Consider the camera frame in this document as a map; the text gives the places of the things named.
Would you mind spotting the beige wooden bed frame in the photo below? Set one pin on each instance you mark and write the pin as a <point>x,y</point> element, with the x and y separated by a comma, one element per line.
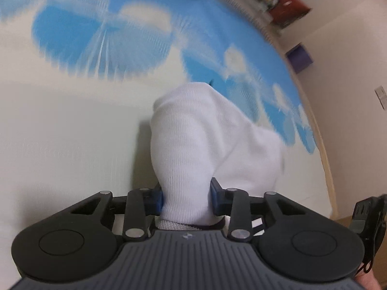
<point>320,145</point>

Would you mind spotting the red box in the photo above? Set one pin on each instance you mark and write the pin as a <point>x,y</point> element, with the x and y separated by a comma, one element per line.
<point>290,12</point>

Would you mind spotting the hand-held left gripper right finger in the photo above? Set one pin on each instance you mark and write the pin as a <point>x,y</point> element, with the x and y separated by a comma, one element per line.
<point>215,198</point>

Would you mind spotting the purple box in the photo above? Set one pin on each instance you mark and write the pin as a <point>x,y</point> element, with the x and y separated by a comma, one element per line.
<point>299,59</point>

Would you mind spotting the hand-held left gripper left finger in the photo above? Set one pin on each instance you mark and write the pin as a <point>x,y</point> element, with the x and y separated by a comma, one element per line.
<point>157,203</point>

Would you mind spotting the blue white printed bed sheet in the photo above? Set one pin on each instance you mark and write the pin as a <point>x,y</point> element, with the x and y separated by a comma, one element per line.
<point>90,111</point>

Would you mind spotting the white wall socket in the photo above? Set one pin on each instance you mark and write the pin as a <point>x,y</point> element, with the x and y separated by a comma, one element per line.
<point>381,96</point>

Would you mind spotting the white knitted sock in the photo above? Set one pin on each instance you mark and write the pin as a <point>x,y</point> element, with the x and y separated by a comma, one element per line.
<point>208,145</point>

